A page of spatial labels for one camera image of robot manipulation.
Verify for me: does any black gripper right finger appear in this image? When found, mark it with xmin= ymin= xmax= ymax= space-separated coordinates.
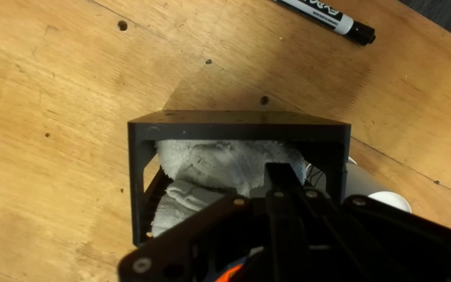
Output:
xmin=282 ymin=162 xmax=451 ymax=282

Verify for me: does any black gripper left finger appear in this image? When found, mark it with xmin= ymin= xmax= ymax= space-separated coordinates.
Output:
xmin=116 ymin=162 xmax=286 ymax=282

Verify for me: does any white waffle-weave towel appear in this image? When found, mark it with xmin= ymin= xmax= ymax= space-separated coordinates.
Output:
xmin=151 ymin=138 xmax=314 ymax=240

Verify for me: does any black perforated box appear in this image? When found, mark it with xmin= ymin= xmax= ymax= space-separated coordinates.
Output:
xmin=127 ymin=109 xmax=353 ymax=248

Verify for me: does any white paper cup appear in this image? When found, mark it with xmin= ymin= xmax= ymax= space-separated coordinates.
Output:
xmin=342 ymin=156 xmax=414 ymax=215

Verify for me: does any black dry-erase marker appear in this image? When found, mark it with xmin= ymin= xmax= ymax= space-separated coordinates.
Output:
xmin=271 ymin=0 xmax=378 ymax=47

